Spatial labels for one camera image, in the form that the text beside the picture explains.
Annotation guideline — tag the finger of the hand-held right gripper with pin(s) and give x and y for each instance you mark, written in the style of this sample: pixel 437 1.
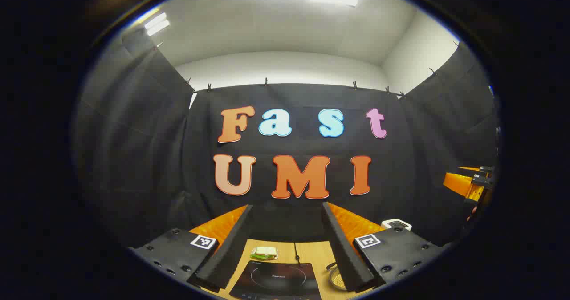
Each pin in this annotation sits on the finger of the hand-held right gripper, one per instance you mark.
pixel 472 169
pixel 458 183

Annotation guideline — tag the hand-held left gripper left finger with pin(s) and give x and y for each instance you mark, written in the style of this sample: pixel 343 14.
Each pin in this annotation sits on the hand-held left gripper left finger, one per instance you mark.
pixel 227 251

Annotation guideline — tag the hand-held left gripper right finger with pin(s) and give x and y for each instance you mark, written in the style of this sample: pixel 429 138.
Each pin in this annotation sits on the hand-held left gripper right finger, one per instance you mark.
pixel 345 255

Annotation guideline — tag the black induction cooktop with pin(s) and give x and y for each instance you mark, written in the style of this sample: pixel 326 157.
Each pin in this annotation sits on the black induction cooktop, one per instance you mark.
pixel 276 282

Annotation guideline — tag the heap of soybeans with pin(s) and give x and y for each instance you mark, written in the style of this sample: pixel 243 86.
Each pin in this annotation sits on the heap of soybeans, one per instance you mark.
pixel 339 280

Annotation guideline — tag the small white plate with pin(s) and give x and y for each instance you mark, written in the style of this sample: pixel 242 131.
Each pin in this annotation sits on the small white plate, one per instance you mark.
pixel 276 257

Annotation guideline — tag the white toaster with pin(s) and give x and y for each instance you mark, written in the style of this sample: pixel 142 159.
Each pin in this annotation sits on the white toaster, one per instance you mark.
pixel 396 224

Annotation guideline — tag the row of small cloth clips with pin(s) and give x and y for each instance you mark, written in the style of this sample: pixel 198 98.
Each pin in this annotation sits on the row of small cloth clips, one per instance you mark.
pixel 266 82

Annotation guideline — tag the small ceiling light panel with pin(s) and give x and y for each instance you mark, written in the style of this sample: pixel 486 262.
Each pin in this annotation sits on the small ceiling light panel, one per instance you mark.
pixel 156 24

